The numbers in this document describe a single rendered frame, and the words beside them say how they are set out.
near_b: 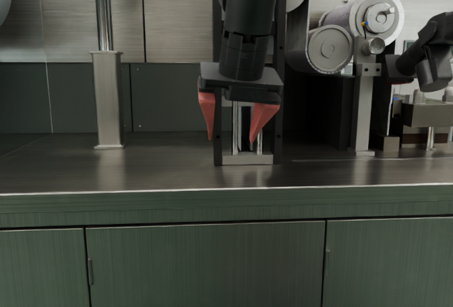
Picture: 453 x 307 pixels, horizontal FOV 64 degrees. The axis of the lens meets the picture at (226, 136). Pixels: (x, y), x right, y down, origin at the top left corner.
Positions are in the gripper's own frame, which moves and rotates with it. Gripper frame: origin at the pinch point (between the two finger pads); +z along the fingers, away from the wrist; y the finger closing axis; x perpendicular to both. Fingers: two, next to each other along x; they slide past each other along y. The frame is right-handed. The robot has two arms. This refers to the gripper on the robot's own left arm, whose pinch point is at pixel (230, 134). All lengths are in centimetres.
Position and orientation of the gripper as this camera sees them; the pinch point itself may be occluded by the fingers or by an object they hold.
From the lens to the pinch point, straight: 51.3
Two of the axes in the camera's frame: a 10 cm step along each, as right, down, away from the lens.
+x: 0.9, 5.0, -8.6
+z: -1.2, 8.6, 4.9
